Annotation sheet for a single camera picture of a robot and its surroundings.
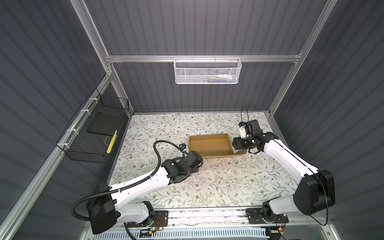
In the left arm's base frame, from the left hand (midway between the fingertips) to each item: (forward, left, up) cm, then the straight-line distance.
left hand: (195, 163), depth 79 cm
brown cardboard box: (+19, -14, -13) cm, 27 cm away
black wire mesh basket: (+12, +50, +14) cm, 53 cm away
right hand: (+11, -27, +1) cm, 29 cm away
